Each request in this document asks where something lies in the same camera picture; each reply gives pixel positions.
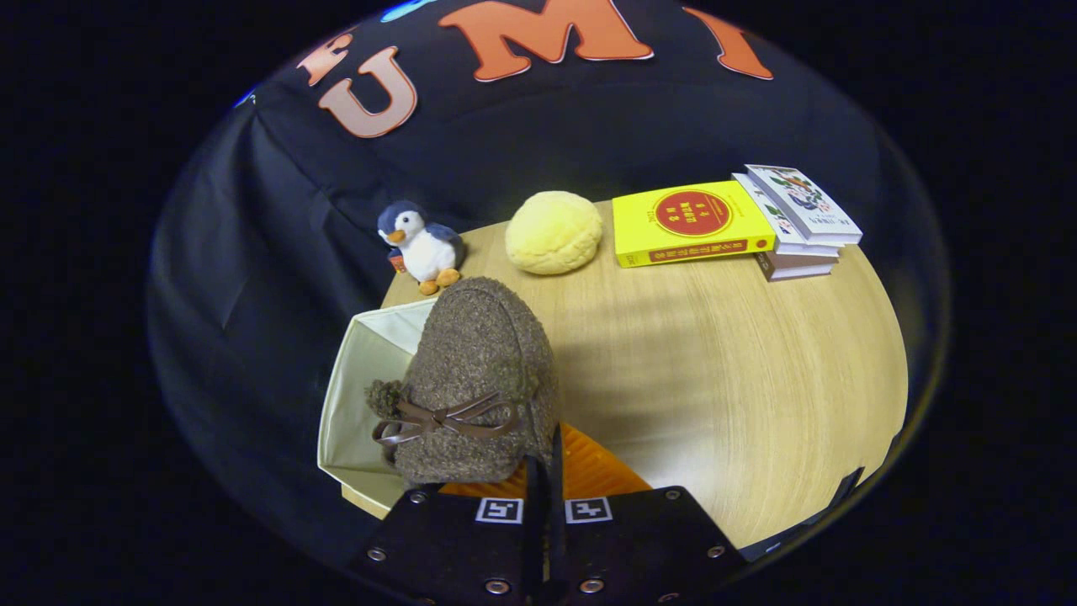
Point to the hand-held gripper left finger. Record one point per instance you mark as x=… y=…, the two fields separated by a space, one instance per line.
x=454 y=547

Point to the black backdrop cloth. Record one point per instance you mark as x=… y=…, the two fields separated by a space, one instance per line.
x=252 y=252

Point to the penguin plush toy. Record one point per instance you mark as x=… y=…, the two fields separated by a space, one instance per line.
x=429 y=252

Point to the white illustrated book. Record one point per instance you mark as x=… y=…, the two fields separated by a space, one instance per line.
x=808 y=202

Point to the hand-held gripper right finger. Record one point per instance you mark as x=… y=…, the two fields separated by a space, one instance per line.
x=557 y=522

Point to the yellow round plush cushion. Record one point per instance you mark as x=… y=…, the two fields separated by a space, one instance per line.
x=554 y=234

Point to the brown book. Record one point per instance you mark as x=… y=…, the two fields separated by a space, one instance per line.
x=795 y=268

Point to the yellow book red circle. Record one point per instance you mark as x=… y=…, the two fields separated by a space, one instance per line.
x=698 y=223

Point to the beige fabric storage box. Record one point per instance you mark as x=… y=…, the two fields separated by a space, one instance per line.
x=362 y=396

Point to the brown fuzzy shoe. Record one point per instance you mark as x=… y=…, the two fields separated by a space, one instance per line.
x=480 y=353

